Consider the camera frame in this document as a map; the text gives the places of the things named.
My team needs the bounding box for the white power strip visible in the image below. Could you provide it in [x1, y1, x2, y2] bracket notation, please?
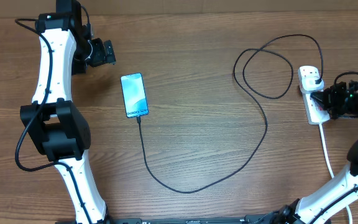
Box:
[298, 65, 330, 125]

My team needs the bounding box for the blue Samsung Galaxy smartphone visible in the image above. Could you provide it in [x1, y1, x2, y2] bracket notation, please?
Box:
[121, 73, 149, 118]

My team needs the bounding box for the white charger plug adapter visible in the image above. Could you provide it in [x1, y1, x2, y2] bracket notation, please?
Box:
[300, 77, 324, 94]

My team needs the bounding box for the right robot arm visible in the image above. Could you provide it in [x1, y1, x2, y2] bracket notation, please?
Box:
[270, 81, 358, 223]

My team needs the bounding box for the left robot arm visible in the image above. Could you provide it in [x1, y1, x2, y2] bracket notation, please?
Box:
[15, 0, 116, 223]

